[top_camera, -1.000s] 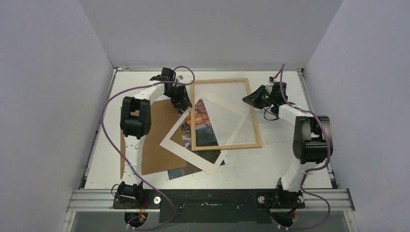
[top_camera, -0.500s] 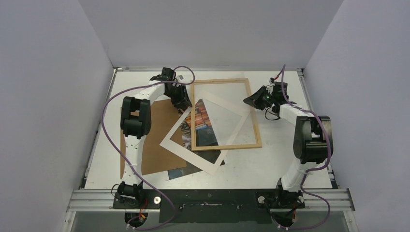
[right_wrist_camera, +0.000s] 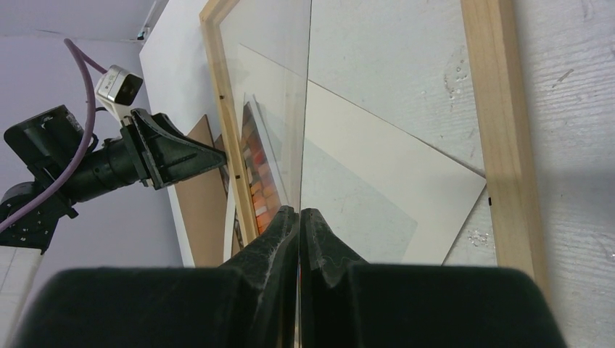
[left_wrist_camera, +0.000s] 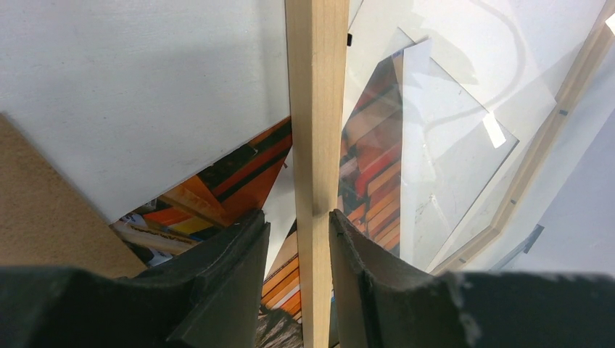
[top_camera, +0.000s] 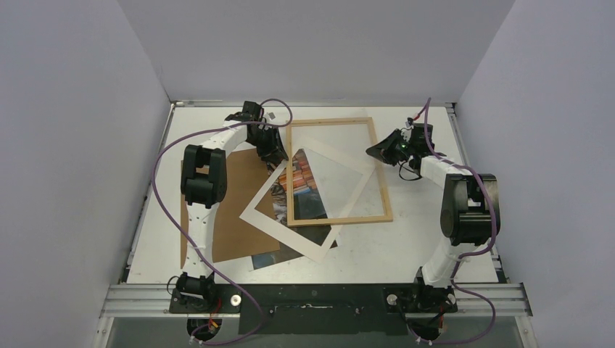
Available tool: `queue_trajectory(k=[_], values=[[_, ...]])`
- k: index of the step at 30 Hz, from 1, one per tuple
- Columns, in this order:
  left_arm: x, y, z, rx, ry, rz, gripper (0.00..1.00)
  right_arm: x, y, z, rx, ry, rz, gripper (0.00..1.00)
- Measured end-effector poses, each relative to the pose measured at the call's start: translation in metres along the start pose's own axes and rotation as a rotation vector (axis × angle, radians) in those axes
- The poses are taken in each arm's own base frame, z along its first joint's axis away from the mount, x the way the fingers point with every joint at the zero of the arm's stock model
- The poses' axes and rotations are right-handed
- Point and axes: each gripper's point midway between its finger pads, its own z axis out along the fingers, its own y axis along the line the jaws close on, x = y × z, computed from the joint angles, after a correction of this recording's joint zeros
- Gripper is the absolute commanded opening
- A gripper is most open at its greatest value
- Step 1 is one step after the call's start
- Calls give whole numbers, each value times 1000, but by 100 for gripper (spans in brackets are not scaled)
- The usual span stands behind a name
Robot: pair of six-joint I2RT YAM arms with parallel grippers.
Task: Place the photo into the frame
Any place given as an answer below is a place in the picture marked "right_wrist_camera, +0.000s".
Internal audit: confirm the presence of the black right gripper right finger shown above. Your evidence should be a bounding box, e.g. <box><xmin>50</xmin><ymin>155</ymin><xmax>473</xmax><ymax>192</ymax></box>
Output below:
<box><xmin>300</xmin><ymin>208</ymin><xmax>566</xmax><ymax>347</ymax></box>

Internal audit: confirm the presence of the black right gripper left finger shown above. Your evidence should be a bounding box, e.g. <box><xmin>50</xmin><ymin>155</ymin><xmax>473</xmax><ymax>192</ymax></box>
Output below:
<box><xmin>14</xmin><ymin>206</ymin><xmax>296</xmax><ymax>347</ymax></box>

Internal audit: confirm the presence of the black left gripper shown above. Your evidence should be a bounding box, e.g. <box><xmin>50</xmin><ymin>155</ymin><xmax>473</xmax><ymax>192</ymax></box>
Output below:
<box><xmin>4</xmin><ymin>105</ymin><xmax>227</xmax><ymax>219</ymax></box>

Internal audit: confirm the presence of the colourful photo print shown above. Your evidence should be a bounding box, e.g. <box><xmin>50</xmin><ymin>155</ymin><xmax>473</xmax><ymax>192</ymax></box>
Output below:
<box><xmin>220</xmin><ymin>94</ymin><xmax>288</xmax><ymax>254</ymax></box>

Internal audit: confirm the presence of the white mat board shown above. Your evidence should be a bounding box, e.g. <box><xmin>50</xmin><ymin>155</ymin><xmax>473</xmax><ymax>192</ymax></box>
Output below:
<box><xmin>235</xmin><ymin>43</ymin><xmax>487</xmax><ymax>266</ymax></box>

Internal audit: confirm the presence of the clear acrylic sheet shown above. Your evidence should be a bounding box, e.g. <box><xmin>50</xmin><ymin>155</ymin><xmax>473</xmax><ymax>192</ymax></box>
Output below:
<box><xmin>218</xmin><ymin>1</ymin><xmax>417</xmax><ymax>263</ymax></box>

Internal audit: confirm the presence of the wooden picture frame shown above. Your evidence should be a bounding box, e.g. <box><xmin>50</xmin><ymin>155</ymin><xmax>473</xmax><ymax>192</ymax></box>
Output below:
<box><xmin>199</xmin><ymin>1</ymin><xmax>550</xmax><ymax>295</ymax></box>

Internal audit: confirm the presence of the brown cardboard backing board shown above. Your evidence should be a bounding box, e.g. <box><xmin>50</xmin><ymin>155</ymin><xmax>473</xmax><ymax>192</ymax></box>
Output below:
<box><xmin>173</xmin><ymin>114</ymin><xmax>242</xmax><ymax>268</ymax></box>

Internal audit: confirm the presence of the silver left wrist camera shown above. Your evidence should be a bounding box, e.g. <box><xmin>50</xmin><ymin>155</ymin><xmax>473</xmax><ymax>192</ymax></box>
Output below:
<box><xmin>94</xmin><ymin>65</ymin><xmax>144</xmax><ymax>122</ymax></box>

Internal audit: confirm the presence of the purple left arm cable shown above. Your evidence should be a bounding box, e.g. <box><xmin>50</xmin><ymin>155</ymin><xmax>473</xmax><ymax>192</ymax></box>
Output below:
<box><xmin>0</xmin><ymin>38</ymin><xmax>109</xmax><ymax>234</ymax></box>

